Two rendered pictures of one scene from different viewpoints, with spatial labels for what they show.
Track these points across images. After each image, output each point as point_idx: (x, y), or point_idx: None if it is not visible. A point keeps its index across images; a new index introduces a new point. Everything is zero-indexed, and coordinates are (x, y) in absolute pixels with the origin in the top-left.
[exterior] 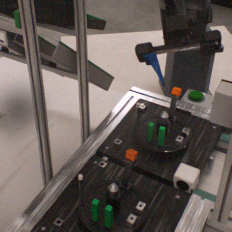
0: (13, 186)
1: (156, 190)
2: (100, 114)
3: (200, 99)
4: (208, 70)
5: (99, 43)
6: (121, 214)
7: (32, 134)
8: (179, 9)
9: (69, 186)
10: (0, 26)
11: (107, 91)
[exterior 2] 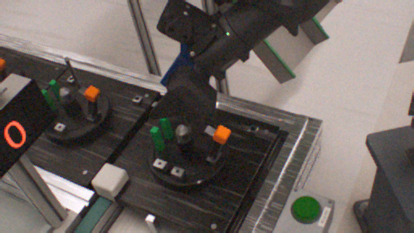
0: None
1: (97, 152)
2: None
3: (295, 213)
4: (398, 231)
5: None
6: (62, 117)
7: (254, 61)
8: (232, 15)
9: (116, 81)
10: None
11: (367, 120)
